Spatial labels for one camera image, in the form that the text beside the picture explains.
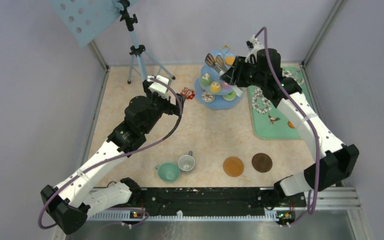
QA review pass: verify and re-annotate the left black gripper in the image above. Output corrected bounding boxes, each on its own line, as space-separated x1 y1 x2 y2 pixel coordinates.
142 81 186 135

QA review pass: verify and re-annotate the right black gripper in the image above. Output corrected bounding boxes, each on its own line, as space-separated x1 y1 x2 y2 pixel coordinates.
220 56 266 89

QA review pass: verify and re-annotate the white chocolate drizzle donut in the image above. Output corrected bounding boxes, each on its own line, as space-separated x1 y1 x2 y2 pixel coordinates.
201 90 215 103

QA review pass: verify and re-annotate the blue three-tier cake stand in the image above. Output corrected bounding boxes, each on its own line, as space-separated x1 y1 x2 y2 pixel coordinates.
194 45 245 110

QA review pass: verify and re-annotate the round orange biscuit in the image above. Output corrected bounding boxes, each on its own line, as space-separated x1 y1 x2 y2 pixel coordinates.
225 56 235 66

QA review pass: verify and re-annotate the green dome cake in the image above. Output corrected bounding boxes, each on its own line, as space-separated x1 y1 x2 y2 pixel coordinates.
200 73 212 87

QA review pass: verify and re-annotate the green glazed donut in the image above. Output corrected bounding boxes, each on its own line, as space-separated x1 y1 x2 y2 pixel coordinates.
222 91 237 102

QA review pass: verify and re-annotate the pink dome cake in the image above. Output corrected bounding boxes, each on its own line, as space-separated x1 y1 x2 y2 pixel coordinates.
221 81 232 91

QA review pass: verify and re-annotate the yellow dome cake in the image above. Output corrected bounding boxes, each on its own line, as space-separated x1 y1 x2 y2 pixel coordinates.
209 81 222 94

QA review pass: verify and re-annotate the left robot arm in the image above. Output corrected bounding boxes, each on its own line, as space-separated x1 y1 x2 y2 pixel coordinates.
37 90 186 235

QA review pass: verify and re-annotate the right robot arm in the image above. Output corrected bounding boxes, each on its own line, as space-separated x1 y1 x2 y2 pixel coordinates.
220 48 360 206

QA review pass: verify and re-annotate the red owl toy block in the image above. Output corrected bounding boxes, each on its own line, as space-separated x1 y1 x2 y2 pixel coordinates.
180 87 195 100

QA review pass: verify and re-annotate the green floral serving tray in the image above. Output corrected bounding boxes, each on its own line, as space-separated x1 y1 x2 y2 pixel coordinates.
247 64 313 140

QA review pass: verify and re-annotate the small brown cookie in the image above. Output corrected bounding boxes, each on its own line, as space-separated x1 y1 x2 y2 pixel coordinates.
287 121 295 129

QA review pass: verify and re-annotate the white grey teacup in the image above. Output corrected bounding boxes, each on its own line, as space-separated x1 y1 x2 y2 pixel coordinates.
177 151 196 172

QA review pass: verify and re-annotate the light blue tripod stand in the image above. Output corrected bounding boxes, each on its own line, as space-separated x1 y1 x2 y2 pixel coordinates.
113 0 176 85

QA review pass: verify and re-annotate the green teacup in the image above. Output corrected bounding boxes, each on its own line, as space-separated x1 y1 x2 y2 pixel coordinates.
155 162 181 183

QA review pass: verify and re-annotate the orange saucer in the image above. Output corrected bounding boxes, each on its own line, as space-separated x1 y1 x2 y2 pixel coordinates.
223 156 245 177

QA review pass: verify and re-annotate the dark brown saucer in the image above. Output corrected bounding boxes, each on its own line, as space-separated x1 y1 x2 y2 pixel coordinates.
251 153 273 173

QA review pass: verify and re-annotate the blue perforated board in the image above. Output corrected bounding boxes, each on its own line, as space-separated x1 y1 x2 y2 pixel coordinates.
49 0 137 48

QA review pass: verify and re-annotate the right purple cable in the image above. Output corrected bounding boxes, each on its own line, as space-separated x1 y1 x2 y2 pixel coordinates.
254 26 322 228

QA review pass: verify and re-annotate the purple cable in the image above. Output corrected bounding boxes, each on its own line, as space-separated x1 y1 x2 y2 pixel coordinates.
38 77 185 230
254 26 322 228

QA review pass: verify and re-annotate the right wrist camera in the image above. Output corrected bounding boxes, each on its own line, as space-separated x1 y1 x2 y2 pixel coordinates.
245 37 265 64

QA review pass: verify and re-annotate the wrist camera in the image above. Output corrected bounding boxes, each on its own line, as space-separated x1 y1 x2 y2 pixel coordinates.
245 37 265 64
144 75 172 100

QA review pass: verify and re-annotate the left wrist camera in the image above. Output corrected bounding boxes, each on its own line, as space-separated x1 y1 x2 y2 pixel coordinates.
144 75 172 100

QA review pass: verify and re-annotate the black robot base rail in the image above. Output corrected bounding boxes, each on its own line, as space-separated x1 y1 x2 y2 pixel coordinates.
122 187 307 218

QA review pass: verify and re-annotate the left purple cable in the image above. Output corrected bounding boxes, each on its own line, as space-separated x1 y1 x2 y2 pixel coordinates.
38 77 185 230

